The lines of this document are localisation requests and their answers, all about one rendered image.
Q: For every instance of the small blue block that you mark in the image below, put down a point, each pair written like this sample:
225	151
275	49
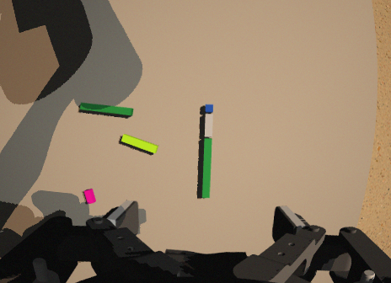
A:
209	108

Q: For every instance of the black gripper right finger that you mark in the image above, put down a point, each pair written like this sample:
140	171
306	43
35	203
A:
351	252

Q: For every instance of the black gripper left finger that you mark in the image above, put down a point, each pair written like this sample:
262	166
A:
35	259

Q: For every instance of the magenta rectangular block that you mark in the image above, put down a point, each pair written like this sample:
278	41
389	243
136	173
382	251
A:
90	196

